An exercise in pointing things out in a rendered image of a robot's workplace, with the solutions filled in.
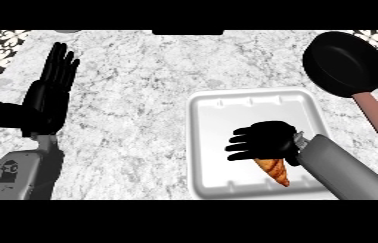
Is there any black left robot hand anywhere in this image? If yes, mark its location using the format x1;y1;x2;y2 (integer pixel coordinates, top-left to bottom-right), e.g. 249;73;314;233
0;41;81;136

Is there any white square tray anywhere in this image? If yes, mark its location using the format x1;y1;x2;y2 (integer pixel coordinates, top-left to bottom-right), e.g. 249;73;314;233
184;88;341;201

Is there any black appliance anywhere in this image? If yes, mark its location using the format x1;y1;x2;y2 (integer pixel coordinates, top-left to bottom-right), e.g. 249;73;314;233
150;29;226;36

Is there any brown croissant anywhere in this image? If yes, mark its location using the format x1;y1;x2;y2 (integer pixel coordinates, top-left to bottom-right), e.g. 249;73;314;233
252;157;291;188

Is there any black and white patterned tile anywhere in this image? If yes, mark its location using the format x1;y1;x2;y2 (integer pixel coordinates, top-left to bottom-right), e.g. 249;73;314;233
0;29;32;75
350;29;378;50

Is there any black pan with pink handle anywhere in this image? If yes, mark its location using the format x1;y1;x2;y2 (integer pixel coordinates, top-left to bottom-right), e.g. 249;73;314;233
301;30;378;134

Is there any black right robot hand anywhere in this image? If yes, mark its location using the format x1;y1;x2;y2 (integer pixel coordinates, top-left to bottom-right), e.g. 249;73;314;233
224;120;302;167

